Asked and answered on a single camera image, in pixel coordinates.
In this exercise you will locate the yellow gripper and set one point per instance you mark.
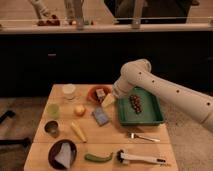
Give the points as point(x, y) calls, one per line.
point(109, 99)

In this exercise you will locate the tan eraser block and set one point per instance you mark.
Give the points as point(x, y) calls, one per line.
point(100, 94)

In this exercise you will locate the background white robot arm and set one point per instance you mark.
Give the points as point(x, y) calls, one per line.
point(40, 8)

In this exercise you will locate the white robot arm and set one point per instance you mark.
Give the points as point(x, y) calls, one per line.
point(197, 105)

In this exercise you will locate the orange bowl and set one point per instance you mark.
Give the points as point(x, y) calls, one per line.
point(92, 95)

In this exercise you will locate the blue sponge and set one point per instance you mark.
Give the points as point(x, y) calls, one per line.
point(100, 116)

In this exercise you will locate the red grape bunch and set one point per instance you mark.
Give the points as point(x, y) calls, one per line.
point(135, 103)

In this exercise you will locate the green plastic tray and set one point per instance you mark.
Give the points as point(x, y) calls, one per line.
point(151, 113)

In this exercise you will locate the white cup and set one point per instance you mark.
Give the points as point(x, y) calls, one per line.
point(69, 91)

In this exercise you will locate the metal fork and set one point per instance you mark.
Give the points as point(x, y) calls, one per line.
point(134, 135)

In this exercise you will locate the green cup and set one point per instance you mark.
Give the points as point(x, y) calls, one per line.
point(53, 111)

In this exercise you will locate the green cucumber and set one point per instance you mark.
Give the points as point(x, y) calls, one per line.
point(98, 159)

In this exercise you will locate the metal cup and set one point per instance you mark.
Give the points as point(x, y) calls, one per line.
point(52, 128)

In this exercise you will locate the grey cloth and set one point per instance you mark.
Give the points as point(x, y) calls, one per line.
point(64, 155)

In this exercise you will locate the white handled brush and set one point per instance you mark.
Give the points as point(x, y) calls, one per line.
point(126, 158)

